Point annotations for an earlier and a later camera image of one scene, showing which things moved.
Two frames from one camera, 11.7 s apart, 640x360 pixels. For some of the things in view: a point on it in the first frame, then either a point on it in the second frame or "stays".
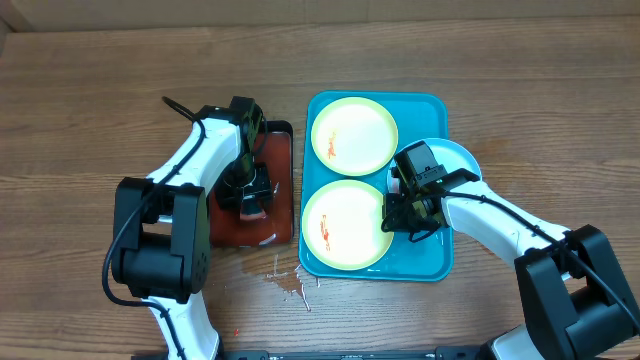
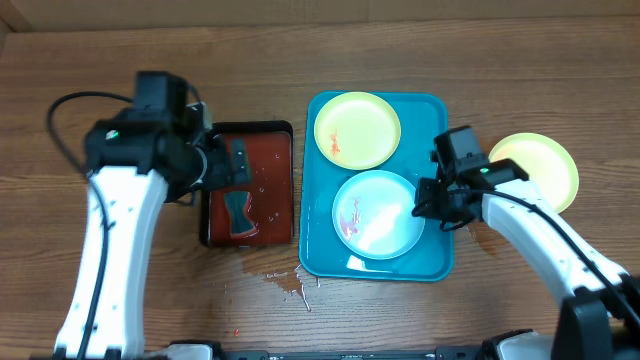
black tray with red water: [230, 228] stays
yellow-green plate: [354, 136] stays
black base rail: [377, 354] stays
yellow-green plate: [342, 226] -> [544, 162]
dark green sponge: [251, 206] -> [239, 212]
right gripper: [401, 222] -> [430, 209]
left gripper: [231, 199] -> [220, 177]
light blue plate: [448, 153] -> [372, 215]
